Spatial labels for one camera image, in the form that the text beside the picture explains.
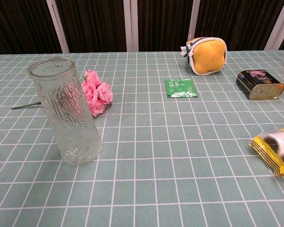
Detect pink rose bouquet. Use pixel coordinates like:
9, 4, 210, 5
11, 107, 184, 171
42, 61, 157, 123
11, 69, 114, 117

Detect green checked tablecloth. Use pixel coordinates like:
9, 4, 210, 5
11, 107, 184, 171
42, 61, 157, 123
0, 50, 284, 227

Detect textured transparent glass vase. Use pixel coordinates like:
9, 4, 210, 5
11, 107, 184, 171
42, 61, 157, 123
27, 57, 103, 166

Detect green tea sachet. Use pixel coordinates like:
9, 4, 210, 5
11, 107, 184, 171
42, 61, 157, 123
164, 78, 198, 98

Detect yellow zip pouch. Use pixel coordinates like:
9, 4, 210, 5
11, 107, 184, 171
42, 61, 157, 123
180, 36, 228, 76

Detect dark brown curtain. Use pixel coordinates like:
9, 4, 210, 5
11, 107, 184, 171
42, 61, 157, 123
0, 0, 284, 56

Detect dark rectangular tin can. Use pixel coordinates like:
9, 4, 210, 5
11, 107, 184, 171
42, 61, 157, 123
236, 69, 284, 100

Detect yellow packaged chocolate cakes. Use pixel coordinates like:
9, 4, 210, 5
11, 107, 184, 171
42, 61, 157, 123
248, 127, 284, 181

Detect white frame post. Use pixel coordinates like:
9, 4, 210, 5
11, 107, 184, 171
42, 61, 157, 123
264, 0, 284, 51
187, 0, 201, 47
123, 0, 139, 52
46, 0, 70, 54

